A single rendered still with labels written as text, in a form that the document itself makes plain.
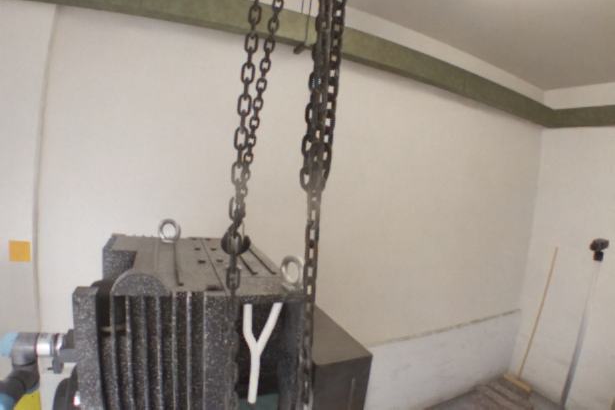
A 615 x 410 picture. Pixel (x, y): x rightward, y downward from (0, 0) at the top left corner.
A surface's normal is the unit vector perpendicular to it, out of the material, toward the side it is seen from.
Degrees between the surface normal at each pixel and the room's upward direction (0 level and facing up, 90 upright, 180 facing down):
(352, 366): 90
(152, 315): 90
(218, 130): 90
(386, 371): 90
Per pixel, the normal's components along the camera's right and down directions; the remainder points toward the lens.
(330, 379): 0.42, 0.08
